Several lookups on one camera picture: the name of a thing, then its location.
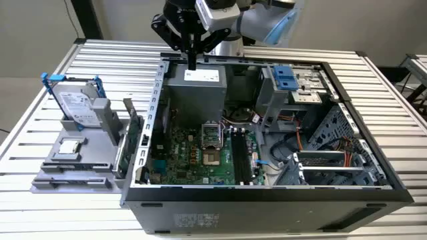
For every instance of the black upright post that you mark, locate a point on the black upright post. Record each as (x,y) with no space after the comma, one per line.
(88,20)

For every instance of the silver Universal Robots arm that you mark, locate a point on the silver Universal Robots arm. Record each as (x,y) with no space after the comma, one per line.
(256,22)

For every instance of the grey metal disk bay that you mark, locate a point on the grey metal disk bay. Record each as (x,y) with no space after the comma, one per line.
(333,168)

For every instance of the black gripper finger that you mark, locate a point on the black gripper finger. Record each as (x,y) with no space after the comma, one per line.
(166,32)
(213,41)

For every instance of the grey power supply unit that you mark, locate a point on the grey power supply unit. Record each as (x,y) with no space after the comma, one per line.
(196,100)

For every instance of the green graphics card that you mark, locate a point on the green graphics card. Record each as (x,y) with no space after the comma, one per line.
(130,140)

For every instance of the hard disk in blue carrier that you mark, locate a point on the hard disk in blue carrier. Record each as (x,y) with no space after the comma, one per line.
(74,105)

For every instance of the black RAM slot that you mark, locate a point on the black RAM slot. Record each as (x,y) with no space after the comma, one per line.
(243,157)
(235,157)
(248,157)
(239,157)

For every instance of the silver CPU chip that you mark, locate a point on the silver CPU chip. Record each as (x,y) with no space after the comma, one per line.
(69,146)

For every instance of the blue disk bay latch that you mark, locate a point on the blue disk bay latch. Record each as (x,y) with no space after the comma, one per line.
(284,77)

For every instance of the metal slat side table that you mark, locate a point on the metal slat side table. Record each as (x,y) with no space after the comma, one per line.
(416,62)

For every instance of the grey parts rack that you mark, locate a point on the grey parts rack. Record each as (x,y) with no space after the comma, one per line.
(93,150)

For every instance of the CPU socket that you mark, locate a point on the CPU socket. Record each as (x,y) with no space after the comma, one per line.
(211,157)

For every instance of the black open PC case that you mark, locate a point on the black open PC case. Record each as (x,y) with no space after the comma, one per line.
(233,215)

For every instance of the pale blue pull tab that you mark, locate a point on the pale blue pull tab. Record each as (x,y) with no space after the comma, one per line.
(263,161)

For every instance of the green motherboard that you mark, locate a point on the green motherboard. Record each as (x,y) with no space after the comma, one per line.
(180,155)

